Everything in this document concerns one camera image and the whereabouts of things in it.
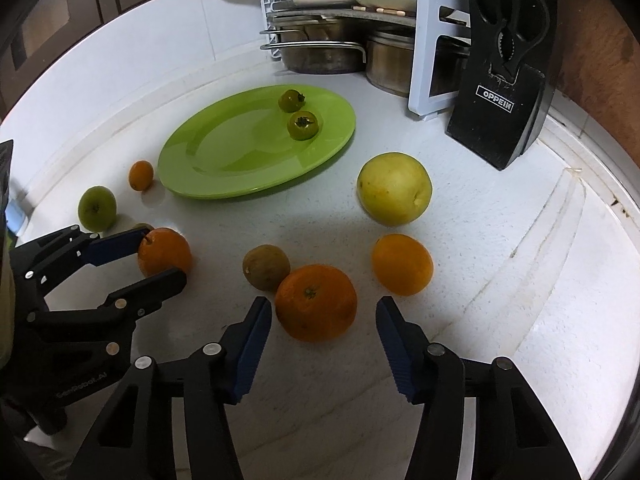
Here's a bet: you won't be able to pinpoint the brown kiwi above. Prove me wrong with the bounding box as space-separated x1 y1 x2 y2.
242 244 291 292

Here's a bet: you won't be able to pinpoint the round steel pot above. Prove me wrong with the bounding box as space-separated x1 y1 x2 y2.
365 30 471 98

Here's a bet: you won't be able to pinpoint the small green tomato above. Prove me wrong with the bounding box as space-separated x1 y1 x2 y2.
278 89 307 113
286 111 319 141

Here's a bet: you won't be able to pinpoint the green oval plate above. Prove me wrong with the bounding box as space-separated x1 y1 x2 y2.
157 85 357 201

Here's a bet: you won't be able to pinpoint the black knife block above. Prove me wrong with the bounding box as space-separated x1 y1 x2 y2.
445 0 558 171

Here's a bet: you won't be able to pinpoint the white and grey shelf rack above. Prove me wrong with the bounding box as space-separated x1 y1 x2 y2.
260 0 473 121

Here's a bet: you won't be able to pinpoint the black kitchen scissors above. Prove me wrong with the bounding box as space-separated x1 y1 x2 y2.
472 0 548 86

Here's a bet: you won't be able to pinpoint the brown wooden cutting board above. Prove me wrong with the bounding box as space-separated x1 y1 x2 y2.
555 0 640 201

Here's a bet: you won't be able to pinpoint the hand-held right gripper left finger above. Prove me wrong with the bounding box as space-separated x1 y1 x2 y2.
75 296 273 480

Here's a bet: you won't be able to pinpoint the long-handled steel pot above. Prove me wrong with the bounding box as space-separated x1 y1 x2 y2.
260 25 368 75

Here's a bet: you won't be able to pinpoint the large green apple front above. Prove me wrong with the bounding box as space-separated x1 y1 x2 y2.
356 152 433 227

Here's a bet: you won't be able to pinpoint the dark brown wooden cabinet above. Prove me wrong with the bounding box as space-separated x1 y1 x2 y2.
0 0 221 126

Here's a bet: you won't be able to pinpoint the orange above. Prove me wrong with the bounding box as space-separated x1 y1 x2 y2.
274 264 359 343
371 234 434 297
137 227 193 278

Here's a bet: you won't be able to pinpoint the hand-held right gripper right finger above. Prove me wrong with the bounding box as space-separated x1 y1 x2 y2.
375 296 583 480

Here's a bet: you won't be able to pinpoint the small tangerine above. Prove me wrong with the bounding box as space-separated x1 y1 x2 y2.
128 160 155 192

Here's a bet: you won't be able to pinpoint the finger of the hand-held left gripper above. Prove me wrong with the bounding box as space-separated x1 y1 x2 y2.
27 267 188 357
10 225 153 292

